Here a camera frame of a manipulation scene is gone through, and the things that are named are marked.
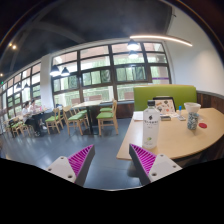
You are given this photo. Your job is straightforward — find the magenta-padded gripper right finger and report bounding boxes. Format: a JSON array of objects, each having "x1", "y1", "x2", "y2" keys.
[{"x1": 128, "y1": 143, "x2": 183, "y2": 186}]

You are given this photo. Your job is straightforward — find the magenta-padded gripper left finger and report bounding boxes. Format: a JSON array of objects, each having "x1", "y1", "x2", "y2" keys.
[{"x1": 45, "y1": 143, "x2": 96, "y2": 187}]

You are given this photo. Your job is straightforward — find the clear black-capped water bottle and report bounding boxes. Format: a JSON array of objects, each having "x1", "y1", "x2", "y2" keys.
[{"x1": 142, "y1": 99, "x2": 161, "y2": 150}]

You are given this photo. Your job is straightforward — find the patterned drinking cup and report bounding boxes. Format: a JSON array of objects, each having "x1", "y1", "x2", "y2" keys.
[{"x1": 186, "y1": 111, "x2": 200, "y2": 131}]

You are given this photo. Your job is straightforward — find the black-framed tablet with stickers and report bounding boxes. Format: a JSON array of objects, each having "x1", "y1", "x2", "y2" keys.
[{"x1": 152, "y1": 96, "x2": 177, "y2": 116}]

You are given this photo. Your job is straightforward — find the white bowl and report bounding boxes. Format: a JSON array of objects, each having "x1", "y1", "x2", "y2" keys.
[{"x1": 183, "y1": 101, "x2": 202, "y2": 114}]

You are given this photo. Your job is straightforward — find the wooden green-seated chairs group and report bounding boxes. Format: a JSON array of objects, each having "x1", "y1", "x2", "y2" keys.
[{"x1": 8, "y1": 99, "x2": 120, "y2": 138}]

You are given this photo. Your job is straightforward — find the wooden cafe table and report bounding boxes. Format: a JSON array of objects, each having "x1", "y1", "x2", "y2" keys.
[{"x1": 71, "y1": 99, "x2": 105, "y2": 134}]

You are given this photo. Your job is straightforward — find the green upholstered bench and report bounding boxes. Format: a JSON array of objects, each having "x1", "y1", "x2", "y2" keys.
[{"x1": 133, "y1": 84, "x2": 198, "y2": 112}]

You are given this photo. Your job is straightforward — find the hanging pendant lamps group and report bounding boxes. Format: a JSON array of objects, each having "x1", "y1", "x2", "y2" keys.
[{"x1": 13, "y1": 39, "x2": 141, "y2": 93}]

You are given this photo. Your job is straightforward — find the curved linear ceiling light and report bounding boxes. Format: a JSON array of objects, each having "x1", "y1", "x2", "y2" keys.
[{"x1": 129, "y1": 34, "x2": 194, "y2": 48}]

